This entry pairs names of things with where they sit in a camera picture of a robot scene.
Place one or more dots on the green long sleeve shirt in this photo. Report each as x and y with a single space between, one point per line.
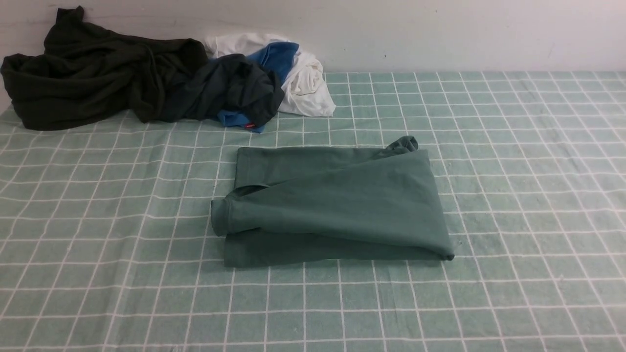
304 204

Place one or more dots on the white crumpled garment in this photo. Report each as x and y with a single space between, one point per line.
306 91

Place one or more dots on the dark grey crumpled garment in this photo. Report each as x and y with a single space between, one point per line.
230 83

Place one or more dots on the blue crumpled garment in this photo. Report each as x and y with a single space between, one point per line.
278 58

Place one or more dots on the green checkered tablecloth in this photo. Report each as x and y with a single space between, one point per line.
106 243

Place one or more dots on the dark olive crumpled garment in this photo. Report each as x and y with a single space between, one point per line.
88 73

